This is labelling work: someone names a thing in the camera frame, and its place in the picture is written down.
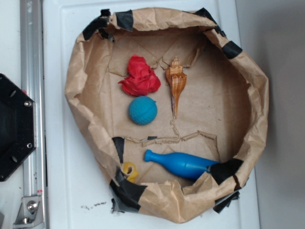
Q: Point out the blue dimpled ball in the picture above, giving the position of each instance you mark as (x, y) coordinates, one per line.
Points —
(142, 110)

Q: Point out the crumpled red paper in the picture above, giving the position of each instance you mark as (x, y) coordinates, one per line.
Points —
(141, 79)

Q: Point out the orange striped spiral seashell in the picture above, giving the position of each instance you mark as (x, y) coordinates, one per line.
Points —
(177, 81)

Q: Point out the yellow pasta shaped toy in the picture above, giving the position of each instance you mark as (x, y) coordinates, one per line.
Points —
(130, 172)

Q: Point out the blue plastic bowling pin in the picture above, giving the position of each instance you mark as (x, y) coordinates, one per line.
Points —
(181, 164)

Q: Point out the white tray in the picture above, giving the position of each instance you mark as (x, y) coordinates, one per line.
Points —
(78, 194)

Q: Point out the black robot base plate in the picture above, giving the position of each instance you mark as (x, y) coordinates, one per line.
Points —
(17, 137)

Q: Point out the aluminium extrusion rail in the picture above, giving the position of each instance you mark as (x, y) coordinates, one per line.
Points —
(32, 81)

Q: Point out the metal corner bracket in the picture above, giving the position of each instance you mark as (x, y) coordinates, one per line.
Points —
(30, 215)

